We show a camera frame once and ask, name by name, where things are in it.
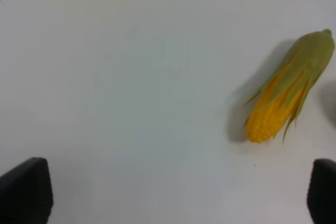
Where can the corn cob with green husk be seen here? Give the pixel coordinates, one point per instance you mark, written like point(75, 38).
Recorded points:
point(281, 97)

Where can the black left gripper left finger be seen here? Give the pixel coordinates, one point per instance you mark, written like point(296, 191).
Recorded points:
point(26, 193)

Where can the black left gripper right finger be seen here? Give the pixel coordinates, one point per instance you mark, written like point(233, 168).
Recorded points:
point(321, 191)

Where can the red yellow apple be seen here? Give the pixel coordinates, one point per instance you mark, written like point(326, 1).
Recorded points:
point(329, 101)

